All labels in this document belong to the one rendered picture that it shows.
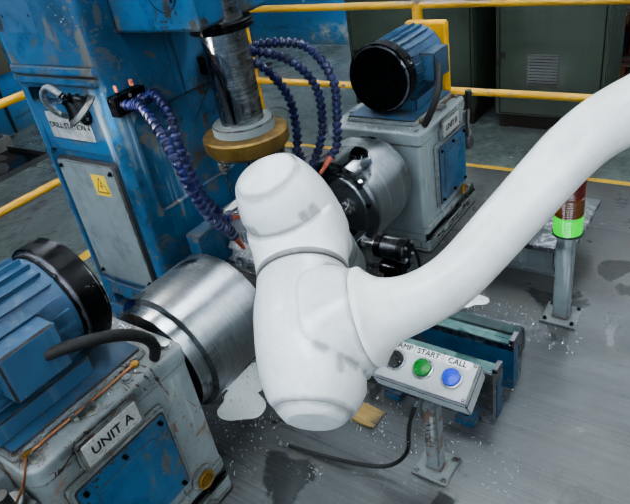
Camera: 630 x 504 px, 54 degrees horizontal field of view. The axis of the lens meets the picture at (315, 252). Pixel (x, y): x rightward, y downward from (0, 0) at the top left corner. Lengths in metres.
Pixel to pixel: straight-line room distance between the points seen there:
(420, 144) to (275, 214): 1.03
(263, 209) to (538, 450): 0.81
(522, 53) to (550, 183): 3.84
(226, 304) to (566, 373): 0.72
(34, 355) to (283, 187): 0.43
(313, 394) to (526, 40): 3.98
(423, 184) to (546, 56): 2.82
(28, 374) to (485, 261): 0.61
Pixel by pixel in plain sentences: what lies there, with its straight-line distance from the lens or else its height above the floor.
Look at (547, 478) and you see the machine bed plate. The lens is 1.24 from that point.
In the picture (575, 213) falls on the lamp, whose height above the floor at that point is 1.09.
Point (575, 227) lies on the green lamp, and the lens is 1.40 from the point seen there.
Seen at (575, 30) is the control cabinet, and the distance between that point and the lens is 4.33.
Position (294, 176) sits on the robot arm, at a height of 1.51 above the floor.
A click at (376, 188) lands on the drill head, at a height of 1.10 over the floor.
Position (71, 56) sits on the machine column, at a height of 1.54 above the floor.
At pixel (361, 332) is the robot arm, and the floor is 1.41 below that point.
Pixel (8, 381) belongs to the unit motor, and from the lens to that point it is 0.90.
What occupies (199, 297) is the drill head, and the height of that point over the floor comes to 1.15.
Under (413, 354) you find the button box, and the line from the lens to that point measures 1.05.
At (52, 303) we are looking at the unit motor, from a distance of 0.95.
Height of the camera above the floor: 1.78
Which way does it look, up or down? 32 degrees down
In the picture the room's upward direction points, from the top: 10 degrees counter-clockwise
